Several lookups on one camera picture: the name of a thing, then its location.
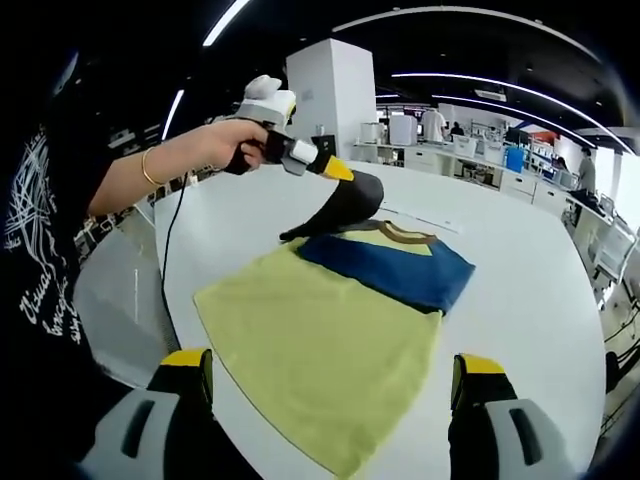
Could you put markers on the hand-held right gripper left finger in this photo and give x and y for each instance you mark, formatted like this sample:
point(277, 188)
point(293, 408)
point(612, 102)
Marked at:
point(150, 430)

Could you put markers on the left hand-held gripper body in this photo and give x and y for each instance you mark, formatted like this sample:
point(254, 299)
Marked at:
point(270, 102)

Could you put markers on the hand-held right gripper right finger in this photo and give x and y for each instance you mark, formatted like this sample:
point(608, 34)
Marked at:
point(510, 435)

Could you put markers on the yellow blue black garment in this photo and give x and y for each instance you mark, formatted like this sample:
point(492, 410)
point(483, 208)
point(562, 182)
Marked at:
point(310, 325)

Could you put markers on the person's left hand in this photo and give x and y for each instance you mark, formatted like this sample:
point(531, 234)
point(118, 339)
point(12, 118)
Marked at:
point(225, 142)

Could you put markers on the black box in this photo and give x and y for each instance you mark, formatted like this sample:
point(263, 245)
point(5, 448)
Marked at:
point(325, 143)

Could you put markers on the wide white pillar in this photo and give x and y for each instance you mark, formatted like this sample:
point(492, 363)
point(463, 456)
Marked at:
point(330, 90)

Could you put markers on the ceiling light strip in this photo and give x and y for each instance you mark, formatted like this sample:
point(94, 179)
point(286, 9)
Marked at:
point(173, 115)
point(500, 86)
point(225, 22)

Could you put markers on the white cabinet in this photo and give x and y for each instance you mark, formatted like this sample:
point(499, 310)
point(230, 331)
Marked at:
point(402, 129)

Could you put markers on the white table power strip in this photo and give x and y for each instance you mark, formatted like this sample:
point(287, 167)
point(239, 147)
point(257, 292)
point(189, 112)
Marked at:
point(425, 219)

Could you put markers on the white storage bin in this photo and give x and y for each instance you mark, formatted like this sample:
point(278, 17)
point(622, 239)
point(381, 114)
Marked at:
point(465, 148)

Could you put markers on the long white workbench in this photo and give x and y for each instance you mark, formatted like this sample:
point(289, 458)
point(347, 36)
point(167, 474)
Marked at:
point(475, 167)

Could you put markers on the blue storage bin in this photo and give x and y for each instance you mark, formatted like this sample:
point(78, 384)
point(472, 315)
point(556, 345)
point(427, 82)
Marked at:
point(514, 158)

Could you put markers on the white office chair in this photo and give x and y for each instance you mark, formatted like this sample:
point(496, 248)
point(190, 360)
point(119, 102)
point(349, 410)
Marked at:
point(612, 245)

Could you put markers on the operator in black shirt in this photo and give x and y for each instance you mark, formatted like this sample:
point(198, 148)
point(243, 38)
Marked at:
point(40, 225)

